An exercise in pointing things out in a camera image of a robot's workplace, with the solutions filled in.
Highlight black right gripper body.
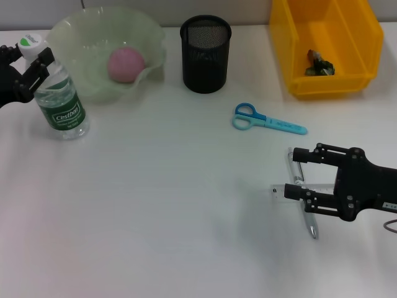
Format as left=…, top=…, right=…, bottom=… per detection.
left=333, top=147, right=397, bottom=223

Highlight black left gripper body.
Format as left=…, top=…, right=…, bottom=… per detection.
left=0, top=61, right=23, bottom=110

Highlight blue cyan scissors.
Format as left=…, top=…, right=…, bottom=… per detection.
left=231, top=102, right=308, bottom=136

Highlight clear water bottle green label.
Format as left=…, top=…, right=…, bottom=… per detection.
left=17, top=32, right=91, bottom=141

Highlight small dark object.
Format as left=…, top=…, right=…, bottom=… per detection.
left=303, top=48, right=336, bottom=76

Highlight pink peach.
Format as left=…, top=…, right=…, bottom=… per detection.
left=107, top=47, right=146, bottom=84

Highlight transparent plastic ruler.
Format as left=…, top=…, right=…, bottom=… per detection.
left=271, top=183, right=336, bottom=202

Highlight silver ballpoint pen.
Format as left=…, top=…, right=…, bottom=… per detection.
left=287, top=147, right=319, bottom=239

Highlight green glass fruit bowl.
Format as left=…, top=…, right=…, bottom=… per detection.
left=46, top=7, right=167, bottom=105

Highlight black mesh pen cup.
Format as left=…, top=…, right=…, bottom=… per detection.
left=179, top=16, right=233, bottom=94

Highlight yellow plastic bin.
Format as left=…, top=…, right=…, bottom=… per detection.
left=268, top=0, right=385, bottom=101

